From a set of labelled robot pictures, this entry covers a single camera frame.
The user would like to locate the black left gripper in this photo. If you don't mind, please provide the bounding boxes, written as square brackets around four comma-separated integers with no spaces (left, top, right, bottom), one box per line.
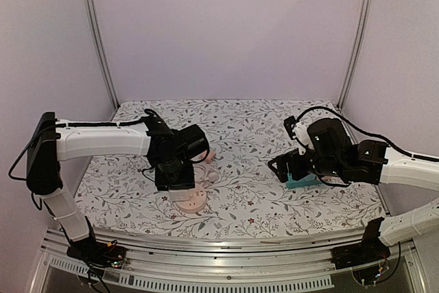
[156,156,195,192]

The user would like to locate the teal power strip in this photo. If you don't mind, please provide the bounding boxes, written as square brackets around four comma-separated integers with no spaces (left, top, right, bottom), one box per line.
[285,174,321,189]

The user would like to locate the small pink plug adapter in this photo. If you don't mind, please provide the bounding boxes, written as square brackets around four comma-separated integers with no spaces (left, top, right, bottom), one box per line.
[200,150,215,163]

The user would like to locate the round pink socket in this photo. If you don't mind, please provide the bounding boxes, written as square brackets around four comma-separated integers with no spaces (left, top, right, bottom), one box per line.
[174,184,207,213]

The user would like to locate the white cube socket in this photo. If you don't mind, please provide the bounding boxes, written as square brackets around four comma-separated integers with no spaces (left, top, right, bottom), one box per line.
[168,188,195,202]

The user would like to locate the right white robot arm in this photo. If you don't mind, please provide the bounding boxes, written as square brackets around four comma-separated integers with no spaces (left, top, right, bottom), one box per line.
[268,118,438,263]

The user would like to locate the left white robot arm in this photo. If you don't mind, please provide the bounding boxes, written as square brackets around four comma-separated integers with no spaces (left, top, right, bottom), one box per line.
[20,109,210,261]

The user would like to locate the floral table mat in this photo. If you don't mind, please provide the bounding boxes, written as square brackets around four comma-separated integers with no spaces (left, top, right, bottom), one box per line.
[75,99,385,239]

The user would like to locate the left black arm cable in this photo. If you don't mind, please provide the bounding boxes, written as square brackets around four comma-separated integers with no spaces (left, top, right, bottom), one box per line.
[54,108,158,129]

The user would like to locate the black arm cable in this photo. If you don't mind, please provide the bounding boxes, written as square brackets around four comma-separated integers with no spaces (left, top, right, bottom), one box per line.
[294,106,439,162]
[54,108,158,129]

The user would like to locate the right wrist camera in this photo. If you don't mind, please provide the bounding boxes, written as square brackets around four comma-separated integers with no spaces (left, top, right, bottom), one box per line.
[283,116,311,155]

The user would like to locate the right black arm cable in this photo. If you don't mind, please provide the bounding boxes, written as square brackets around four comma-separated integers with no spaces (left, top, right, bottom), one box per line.
[294,106,439,162]

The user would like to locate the aluminium front rail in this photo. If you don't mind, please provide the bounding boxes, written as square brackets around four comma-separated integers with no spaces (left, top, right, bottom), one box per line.
[30,227,426,293]

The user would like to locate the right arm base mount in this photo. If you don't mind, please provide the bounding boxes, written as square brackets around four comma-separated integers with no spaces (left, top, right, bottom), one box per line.
[331,217,390,286]

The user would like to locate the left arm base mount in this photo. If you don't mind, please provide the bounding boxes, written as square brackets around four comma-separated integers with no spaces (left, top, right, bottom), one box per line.
[62,217,127,292]

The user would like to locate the right aluminium frame post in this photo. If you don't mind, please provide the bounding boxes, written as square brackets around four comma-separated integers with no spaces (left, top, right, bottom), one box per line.
[336,0,372,111]

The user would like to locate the aluminium frame post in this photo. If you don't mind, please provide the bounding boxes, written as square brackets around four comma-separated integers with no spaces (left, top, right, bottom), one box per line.
[336,0,372,111]
[84,0,120,110]

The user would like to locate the left aluminium frame post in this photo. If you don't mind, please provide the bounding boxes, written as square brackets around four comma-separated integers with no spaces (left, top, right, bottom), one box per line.
[84,0,120,110]

